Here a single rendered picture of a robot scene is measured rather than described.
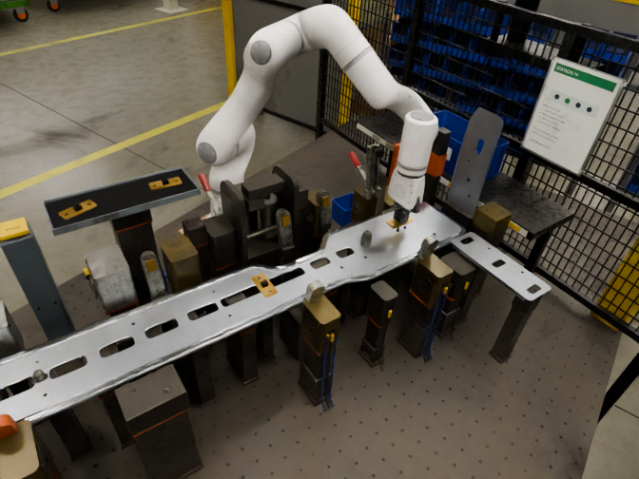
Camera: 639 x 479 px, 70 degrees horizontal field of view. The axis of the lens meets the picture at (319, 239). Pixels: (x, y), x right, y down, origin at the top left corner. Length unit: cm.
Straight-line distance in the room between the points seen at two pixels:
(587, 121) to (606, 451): 144
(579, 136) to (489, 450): 96
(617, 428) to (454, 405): 125
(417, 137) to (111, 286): 83
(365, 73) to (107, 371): 91
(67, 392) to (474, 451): 98
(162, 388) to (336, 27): 91
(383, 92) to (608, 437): 185
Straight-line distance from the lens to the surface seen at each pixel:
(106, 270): 117
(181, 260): 120
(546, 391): 157
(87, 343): 118
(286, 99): 403
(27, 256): 132
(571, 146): 166
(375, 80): 121
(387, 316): 127
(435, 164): 166
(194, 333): 113
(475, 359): 155
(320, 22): 123
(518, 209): 163
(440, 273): 126
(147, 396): 102
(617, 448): 250
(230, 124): 144
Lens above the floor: 186
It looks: 39 degrees down
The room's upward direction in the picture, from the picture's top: 4 degrees clockwise
